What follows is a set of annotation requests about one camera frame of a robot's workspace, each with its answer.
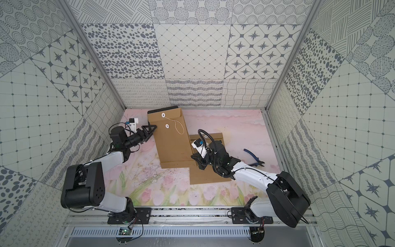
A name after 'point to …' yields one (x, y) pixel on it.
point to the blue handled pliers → (259, 163)
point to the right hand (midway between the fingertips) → (193, 157)
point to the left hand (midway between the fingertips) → (159, 130)
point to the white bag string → (183, 130)
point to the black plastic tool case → (166, 108)
